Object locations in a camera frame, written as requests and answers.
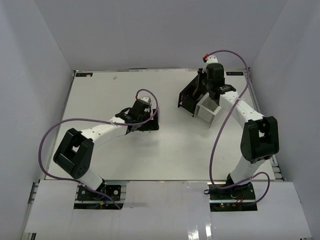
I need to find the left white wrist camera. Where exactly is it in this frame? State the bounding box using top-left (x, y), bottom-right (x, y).
top-left (138, 96), bottom-right (152, 106)

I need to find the purple cable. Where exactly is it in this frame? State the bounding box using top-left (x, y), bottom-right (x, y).
top-left (39, 88), bottom-right (160, 210)
top-left (204, 49), bottom-right (271, 206)

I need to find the blue table label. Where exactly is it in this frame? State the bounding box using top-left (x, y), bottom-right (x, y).
top-left (225, 71), bottom-right (244, 76)
top-left (75, 72), bottom-right (93, 78)

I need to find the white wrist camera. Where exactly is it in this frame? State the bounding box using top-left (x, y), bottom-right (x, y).
top-left (202, 54), bottom-right (219, 69)
top-left (138, 96), bottom-right (152, 106)

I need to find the white slotted container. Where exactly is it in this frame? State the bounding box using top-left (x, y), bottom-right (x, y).
top-left (194, 93), bottom-right (222, 127)

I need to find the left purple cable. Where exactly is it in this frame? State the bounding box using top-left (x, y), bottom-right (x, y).
top-left (39, 88), bottom-right (160, 210)

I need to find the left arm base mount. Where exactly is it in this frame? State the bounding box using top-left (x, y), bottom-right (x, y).
top-left (73, 183), bottom-right (126, 210)

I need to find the left blue table label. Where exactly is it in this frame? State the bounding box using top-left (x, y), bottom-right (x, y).
top-left (75, 72), bottom-right (93, 78)

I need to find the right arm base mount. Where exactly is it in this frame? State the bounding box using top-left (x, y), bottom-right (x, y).
top-left (203, 183), bottom-right (258, 213)

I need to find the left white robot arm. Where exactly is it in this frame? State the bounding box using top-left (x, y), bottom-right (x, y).
top-left (53, 97), bottom-right (159, 200)

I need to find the right blue table label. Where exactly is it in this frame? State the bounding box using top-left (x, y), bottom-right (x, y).
top-left (225, 71), bottom-right (244, 76)

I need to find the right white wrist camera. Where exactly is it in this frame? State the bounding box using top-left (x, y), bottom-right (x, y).
top-left (202, 54), bottom-right (219, 69)

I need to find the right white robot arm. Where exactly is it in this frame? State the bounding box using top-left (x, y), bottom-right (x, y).
top-left (202, 63), bottom-right (279, 200)

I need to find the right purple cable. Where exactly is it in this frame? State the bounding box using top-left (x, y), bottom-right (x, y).
top-left (204, 49), bottom-right (271, 206)

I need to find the black slotted container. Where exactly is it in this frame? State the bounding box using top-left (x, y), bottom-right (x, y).
top-left (177, 76), bottom-right (205, 116)

